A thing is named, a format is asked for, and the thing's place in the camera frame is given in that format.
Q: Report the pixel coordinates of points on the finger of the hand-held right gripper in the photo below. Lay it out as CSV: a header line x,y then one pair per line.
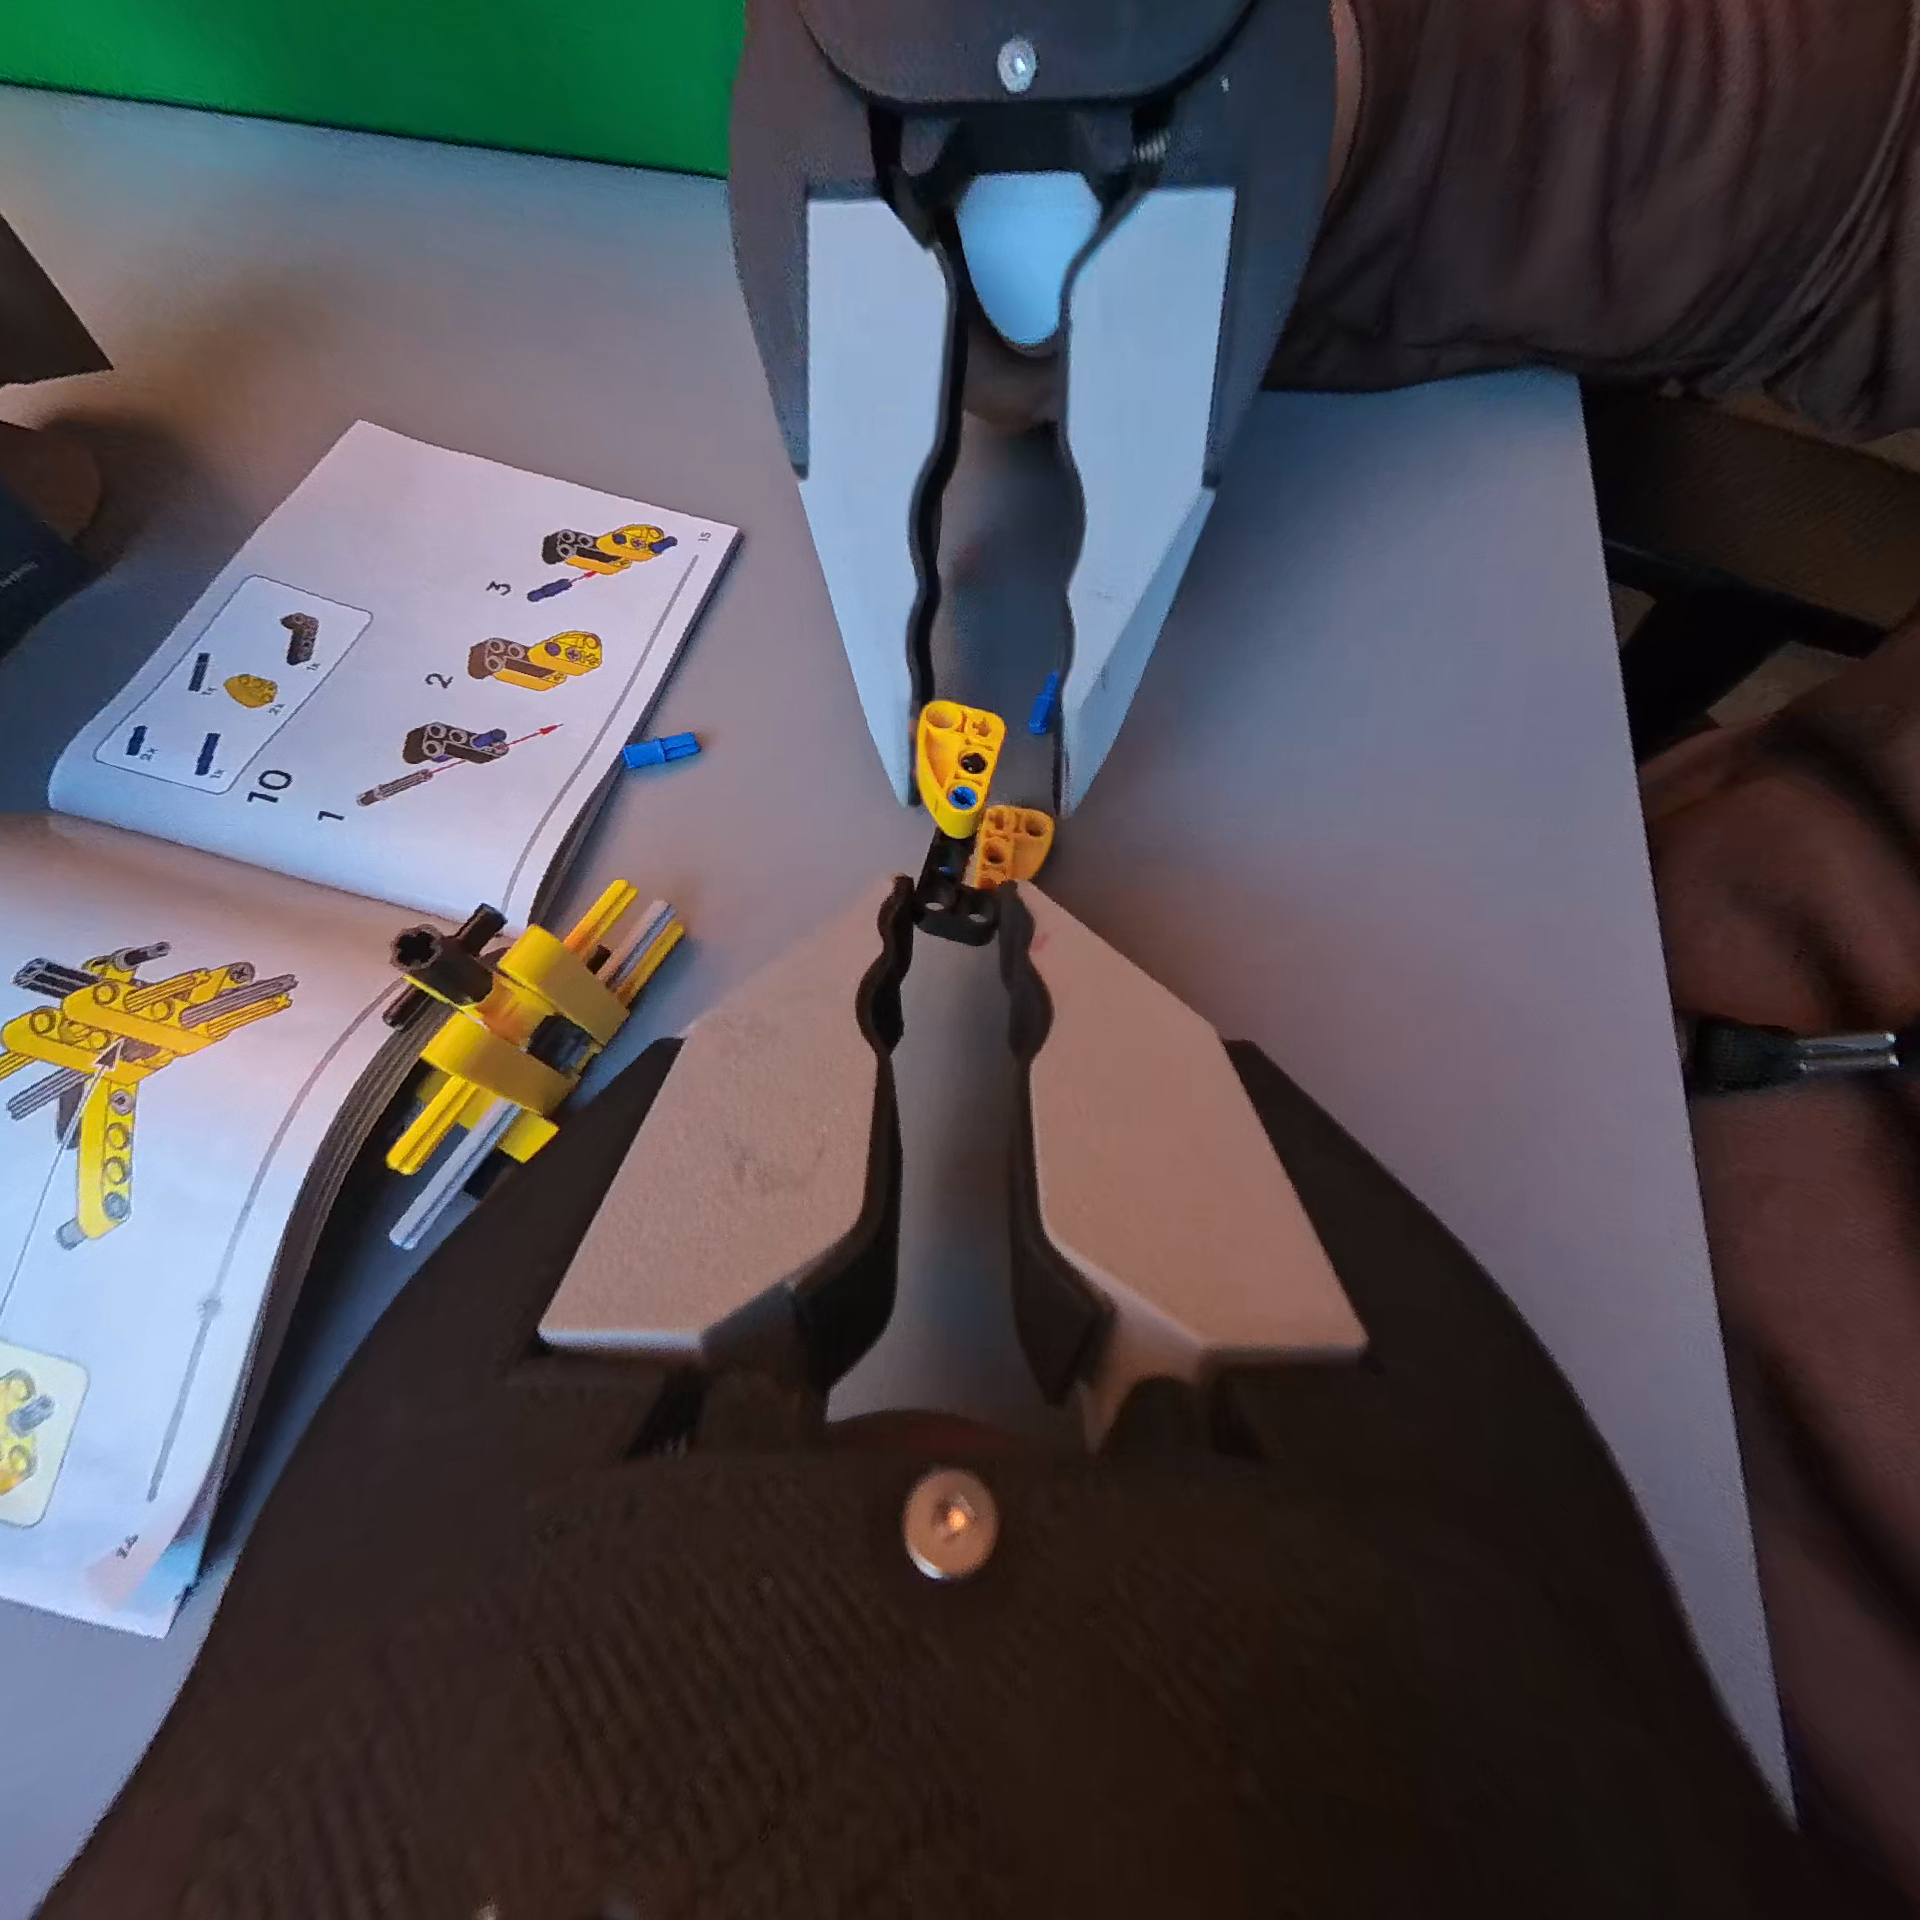
x,y
1146,407
863,418

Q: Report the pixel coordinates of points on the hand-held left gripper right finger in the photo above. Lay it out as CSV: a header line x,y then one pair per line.
x,y
1153,1153

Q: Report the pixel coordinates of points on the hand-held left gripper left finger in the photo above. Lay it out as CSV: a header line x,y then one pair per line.
x,y
735,1140

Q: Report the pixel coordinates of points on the black lego connector piece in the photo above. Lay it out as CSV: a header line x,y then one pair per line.
x,y
952,909

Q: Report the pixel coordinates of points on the yellow curved lego piece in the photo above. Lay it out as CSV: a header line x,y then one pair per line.
x,y
944,765

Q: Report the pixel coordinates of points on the yellow and black lego assembly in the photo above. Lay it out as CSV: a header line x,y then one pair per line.
x,y
523,1020

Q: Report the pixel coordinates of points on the blue lego pin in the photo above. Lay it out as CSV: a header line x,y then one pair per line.
x,y
1046,702
662,748

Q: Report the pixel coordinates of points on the small yellow lego piece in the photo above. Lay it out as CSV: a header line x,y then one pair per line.
x,y
1014,842

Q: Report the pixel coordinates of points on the lego instruction booklet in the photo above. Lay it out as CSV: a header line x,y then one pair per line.
x,y
407,598

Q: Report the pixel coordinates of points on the green backdrop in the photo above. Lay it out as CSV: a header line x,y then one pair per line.
x,y
377,61

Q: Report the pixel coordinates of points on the person's brown shirt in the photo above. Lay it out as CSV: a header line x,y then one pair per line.
x,y
1622,181

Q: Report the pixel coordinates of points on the black and silver lever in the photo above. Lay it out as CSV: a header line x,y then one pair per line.
x,y
1755,1052

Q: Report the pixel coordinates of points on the dark chair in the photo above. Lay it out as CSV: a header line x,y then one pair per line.
x,y
1755,512

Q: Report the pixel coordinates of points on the person's legs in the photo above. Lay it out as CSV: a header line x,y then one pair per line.
x,y
1817,1351

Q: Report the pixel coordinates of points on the brown cardboard box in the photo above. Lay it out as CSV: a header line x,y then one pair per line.
x,y
29,331

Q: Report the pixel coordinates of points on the dark pouch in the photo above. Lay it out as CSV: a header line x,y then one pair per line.
x,y
25,587

